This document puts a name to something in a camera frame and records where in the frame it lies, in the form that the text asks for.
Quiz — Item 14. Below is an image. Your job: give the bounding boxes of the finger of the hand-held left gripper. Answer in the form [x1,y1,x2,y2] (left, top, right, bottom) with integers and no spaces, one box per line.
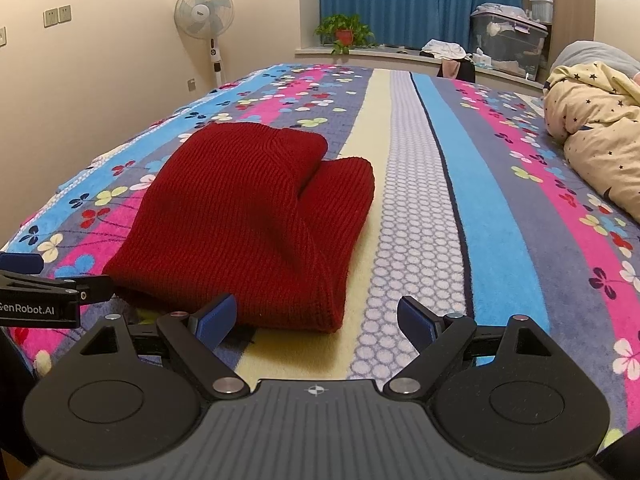
[0,270,115,306]
[0,253,44,275]

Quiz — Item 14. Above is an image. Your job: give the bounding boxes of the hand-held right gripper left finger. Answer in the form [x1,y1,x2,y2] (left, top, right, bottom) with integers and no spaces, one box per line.
[80,293,251,401]

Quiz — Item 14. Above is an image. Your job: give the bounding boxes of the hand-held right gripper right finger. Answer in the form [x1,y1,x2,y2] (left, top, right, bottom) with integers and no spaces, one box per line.
[382,296,558,401]

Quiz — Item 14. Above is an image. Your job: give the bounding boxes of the red knitted sweater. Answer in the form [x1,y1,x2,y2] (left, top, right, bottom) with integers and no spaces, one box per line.
[101,122,376,333]

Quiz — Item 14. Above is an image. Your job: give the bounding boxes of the white clothes pile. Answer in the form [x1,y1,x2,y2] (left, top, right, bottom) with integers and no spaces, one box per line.
[421,40,468,59]

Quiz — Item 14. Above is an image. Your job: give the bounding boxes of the floral striped blanket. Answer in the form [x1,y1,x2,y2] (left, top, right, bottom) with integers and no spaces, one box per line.
[0,62,640,461]

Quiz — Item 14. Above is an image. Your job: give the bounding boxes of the yellow star-print quilt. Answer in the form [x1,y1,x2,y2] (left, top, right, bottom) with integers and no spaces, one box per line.
[542,61,640,223]

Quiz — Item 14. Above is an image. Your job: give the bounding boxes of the windowsill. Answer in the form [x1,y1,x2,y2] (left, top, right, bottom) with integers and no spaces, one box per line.
[294,47,546,92]

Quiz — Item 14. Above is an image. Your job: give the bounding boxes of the clear plastic storage box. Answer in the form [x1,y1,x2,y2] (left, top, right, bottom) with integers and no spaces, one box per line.
[470,4,549,81]

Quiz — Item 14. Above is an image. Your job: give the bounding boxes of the white standing fan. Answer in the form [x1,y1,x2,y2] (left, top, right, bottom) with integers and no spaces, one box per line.
[174,0,235,87]

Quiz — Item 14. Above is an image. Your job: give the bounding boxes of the potted green plant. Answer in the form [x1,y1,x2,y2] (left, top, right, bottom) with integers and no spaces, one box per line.
[315,14,378,56]

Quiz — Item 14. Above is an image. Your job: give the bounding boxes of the grey pillow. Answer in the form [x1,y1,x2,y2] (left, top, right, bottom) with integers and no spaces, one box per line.
[550,41,640,78]

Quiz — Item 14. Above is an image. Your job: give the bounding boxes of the blue curtain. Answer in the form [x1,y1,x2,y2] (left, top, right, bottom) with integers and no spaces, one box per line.
[318,0,523,52]

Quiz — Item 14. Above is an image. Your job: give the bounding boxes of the wooden shelf unit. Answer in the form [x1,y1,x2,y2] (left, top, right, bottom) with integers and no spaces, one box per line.
[505,0,596,83]

